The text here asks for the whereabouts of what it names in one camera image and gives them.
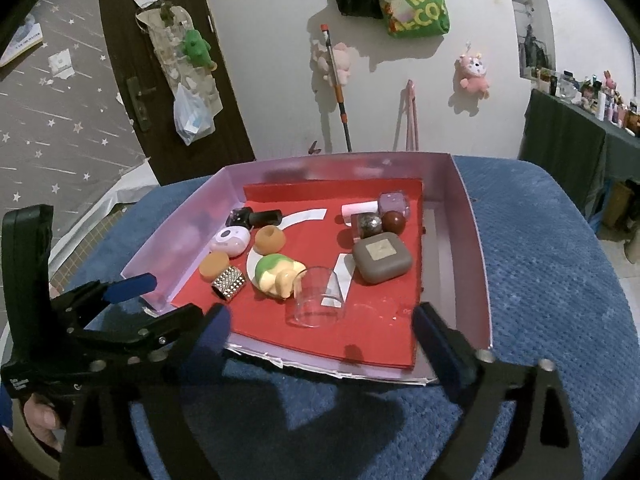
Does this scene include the blue textured mat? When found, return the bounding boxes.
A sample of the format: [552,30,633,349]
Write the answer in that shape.
[10,156,640,480]

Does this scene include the green plush toy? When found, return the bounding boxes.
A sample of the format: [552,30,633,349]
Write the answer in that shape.
[182,29,218,72]

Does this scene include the row of cosmetic bottles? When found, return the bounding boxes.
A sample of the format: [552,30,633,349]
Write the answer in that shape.
[530,67,640,138]

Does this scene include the pink tongs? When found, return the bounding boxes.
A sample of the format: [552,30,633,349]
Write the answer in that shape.
[406,79,420,153]

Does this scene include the grey star-print sheet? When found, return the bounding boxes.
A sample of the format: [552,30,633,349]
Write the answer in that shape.
[0,0,151,271]

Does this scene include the orange and grey pole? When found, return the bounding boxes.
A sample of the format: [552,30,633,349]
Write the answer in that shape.
[320,23,353,153]

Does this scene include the red paper sheet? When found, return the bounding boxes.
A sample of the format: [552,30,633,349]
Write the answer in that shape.
[187,177,426,372]

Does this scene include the clear plastic bag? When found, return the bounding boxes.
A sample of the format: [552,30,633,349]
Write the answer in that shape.
[173,82,217,147]

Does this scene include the side table with dark cloth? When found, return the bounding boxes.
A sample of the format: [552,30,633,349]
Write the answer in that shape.
[517,87,640,231]

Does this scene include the person's left hand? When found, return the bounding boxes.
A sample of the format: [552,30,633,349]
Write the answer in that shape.
[22,392,63,453]

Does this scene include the pale pink plush toy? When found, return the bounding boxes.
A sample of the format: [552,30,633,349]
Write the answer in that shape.
[311,42,355,86]

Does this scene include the clear hanging organizer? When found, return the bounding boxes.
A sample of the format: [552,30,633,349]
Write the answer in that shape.
[136,4,223,126]

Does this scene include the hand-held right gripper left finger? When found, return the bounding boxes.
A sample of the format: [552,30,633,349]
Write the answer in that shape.
[59,302,233,480]

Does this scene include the dark star-print polish bottle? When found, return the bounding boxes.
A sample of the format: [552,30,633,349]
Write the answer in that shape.
[226,207,283,228]

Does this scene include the dark brown door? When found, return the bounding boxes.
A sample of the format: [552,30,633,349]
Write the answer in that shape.
[97,0,256,186]

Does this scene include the wall mirror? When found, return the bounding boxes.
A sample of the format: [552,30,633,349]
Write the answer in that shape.
[507,0,556,81]

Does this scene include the metal door handle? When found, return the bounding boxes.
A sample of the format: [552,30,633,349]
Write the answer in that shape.
[126,76,152,133]

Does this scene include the green shopping bag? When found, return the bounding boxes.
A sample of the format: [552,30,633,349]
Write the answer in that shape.
[380,0,451,38]

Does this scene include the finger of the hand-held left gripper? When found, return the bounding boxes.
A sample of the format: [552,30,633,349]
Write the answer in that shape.
[50,272,157,331]
[80,305,208,358]

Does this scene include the pink rounded mirror case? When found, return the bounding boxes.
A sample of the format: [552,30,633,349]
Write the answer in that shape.
[209,226,251,256]

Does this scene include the brown square case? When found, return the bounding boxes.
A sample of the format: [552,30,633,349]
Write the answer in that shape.
[352,235,414,286]

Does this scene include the green and yellow toy figure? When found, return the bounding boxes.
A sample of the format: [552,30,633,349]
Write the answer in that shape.
[254,253,307,299]

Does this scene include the pink cardboard box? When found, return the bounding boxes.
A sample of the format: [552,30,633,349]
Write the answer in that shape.
[121,151,495,387]

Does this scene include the book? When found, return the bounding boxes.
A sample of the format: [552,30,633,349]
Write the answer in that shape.
[0,15,43,68]

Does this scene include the pink nail polish bottle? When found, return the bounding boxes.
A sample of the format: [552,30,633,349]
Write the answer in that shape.
[341,191,412,221]

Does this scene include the pink horned plush toy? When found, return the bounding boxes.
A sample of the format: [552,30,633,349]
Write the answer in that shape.
[454,51,492,99]

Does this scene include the clear glass cup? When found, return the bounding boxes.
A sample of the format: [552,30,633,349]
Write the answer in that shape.
[285,266,347,330]

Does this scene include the amber ring-shaped holder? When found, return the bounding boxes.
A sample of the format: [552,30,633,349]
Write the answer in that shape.
[254,225,287,255]

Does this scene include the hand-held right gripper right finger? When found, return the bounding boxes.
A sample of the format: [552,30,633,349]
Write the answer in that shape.
[411,302,586,480]

